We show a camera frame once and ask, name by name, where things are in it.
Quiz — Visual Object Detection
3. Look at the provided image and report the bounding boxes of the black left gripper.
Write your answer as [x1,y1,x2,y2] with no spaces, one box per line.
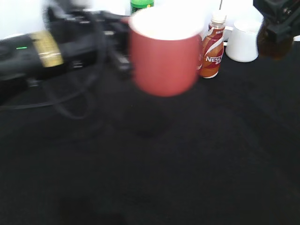
[45,6,133,79]

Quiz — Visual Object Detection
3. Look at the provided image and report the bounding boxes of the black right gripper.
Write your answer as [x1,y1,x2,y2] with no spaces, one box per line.
[253,0,300,42]

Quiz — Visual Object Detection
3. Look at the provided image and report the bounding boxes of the cola bottle red label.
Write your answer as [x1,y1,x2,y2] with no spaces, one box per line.
[256,19,294,60]

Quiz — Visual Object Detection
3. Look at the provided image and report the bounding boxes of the red ceramic mug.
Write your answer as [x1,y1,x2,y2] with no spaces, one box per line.
[128,7,205,97]

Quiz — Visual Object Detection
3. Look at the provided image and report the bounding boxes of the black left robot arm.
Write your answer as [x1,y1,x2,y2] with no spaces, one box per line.
[0,6,131,103]

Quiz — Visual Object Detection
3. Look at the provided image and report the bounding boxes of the green sprite bottle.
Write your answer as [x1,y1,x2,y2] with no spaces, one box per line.
[130,0,154,14]

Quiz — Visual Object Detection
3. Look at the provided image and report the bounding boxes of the white ceramic mug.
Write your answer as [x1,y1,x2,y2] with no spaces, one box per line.
[224,20,261,63]

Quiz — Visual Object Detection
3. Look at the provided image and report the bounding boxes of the orange nescafe bottle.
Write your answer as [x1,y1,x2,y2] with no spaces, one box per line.
[199,10,227,78]

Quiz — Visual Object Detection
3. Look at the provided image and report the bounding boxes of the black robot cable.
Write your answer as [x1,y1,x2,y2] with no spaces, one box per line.
[0,11,106,119]

